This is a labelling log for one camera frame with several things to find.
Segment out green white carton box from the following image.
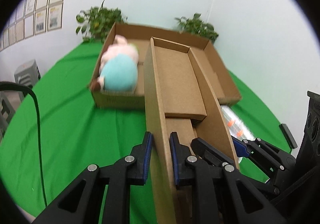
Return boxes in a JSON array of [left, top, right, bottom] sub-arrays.
[[220, 105, 255, 150]]

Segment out narrow cardboard insert box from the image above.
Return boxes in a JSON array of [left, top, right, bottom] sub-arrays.
[[144, 37, 236, 223]]

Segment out pink pig plush toy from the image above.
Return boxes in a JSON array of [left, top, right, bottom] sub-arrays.
[[90, 35, 139, 92]]

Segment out black phone at table edge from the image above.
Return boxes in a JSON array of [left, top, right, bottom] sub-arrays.
[[279, 123, 298, 149]]

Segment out right potted plant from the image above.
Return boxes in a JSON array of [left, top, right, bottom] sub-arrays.
[[175, 13, 219, 44]]

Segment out potted plant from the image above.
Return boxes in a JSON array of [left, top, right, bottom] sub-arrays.
[[75, 0, 127, 43], [175, 13, 219, 44]]

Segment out large cardboard tray box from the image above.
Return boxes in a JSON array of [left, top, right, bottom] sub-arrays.
[[91, 23, 241, 110]]

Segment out grey plastic stool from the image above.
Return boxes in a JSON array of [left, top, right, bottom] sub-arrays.
[[14, 60, 41, 88]]

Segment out left potted plant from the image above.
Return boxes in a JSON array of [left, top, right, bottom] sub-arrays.
[[75, 0, 127, 43]]

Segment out black cable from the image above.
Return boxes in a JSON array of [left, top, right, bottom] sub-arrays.
[[0, 81, 48, 208]]

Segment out framed certificates on wall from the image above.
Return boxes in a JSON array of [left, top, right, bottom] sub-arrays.
[[1, 0, 64, 51]]

